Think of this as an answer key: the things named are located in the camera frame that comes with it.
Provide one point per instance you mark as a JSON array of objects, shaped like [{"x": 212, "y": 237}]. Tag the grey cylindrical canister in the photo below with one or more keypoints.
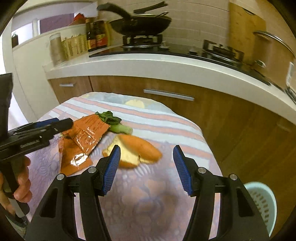
[{"x": 56, "y": 48}]

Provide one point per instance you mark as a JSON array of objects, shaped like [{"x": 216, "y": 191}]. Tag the orange snack wrapper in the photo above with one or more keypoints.
[
  {"x": 86, "y": 132},
  {"x": 71, "y": 157}
]

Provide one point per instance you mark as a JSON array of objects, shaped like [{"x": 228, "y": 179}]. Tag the wooden cutting board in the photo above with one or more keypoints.
[{"x": 242, "y": 24}]

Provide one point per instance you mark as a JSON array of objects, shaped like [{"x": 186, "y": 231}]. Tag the black wok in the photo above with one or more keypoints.
[{"x": 140, "y": 23}]

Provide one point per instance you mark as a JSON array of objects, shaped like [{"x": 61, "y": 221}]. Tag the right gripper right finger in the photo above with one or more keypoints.
[{"x": 239, "y": 217}]

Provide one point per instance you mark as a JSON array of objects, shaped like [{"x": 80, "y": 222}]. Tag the yellow woven basket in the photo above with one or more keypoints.
[{"x": 75, "y": 46}]

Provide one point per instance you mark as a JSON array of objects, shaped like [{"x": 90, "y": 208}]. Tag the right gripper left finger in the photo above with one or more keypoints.
[{"x": 54, "y": 218}]

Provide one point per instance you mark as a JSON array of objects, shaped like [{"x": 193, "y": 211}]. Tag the patterned tablecloth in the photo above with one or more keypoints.
[{"x": 147, "y": 202}]

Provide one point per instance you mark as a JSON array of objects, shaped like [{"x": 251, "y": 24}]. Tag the white plug-in timer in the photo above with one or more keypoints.
[{"x": 289, "y": 74}]

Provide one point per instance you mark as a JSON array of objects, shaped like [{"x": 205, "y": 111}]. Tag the brown rice cooker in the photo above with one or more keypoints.
[{"x": 271, "y": 58}]

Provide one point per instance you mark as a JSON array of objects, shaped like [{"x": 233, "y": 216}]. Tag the dark sauce bottle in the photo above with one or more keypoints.
[{"x": 90, "y": 36}]

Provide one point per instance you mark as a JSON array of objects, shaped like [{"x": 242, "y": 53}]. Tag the black gas stove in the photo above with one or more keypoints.
[{"x": 210, "y": 52}]

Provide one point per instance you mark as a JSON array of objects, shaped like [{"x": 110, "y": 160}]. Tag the person's left hand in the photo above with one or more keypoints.
[{"x": 23, "y": 193}]

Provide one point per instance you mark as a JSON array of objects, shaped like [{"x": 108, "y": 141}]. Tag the teal plastic waste basket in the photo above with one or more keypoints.
[{"x": 265, "y": 201}]

